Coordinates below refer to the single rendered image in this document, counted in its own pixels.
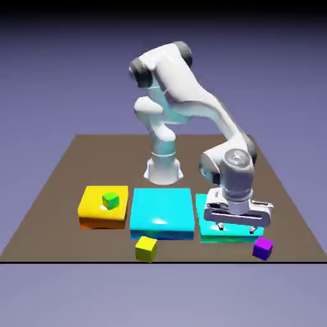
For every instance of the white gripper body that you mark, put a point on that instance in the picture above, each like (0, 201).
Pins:
(237, 217)

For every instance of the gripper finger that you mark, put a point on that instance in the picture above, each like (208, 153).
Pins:
(252, 230)
(220, 226)

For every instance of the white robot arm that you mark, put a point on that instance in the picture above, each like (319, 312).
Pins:
(184, 86)

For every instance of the small purple cube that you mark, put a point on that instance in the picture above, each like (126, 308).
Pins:
(263, 247)

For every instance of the small yellow cube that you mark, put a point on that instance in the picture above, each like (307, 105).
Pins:
(146, 249)

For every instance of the small green cube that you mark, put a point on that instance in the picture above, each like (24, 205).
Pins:
(111, 200)

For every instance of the large turquoise box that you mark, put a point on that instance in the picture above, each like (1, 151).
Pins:
(230, 233)

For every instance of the large cyan box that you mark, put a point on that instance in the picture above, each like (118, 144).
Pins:
(161, 212)

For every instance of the large yellow box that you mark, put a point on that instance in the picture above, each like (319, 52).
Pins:
(94, 204)

